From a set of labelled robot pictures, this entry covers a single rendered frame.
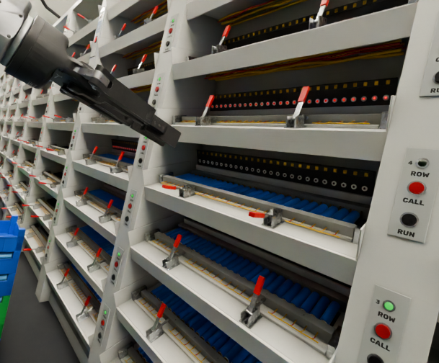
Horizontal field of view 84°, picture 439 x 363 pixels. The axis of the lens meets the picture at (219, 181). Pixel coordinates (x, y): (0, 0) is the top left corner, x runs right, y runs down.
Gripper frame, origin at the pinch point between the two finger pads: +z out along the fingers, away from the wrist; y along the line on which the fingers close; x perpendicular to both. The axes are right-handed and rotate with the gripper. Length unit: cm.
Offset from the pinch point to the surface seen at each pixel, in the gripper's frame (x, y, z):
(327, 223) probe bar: -4.1, 23.8, 24.3
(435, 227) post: -1.6, 37.8, 19.1
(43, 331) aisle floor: -81, -77, 33
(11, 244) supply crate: -44, -67, 5
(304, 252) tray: -10.4, 22.4, 21.6
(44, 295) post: -77, -100, 37
